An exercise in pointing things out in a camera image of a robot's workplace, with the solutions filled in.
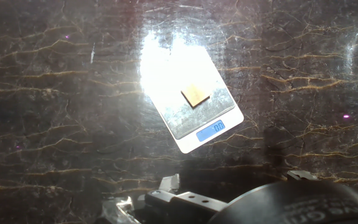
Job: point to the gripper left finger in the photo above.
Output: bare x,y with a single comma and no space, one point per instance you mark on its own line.
170,183

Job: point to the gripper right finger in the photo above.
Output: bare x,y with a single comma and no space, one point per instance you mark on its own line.
301,175

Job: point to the small wooden block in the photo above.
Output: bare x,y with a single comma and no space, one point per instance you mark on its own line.
195,95

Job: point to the white digital scale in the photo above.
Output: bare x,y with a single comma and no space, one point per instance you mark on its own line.
185,124

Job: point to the dark marble pattern mat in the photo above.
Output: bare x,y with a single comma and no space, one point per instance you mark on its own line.
41,124

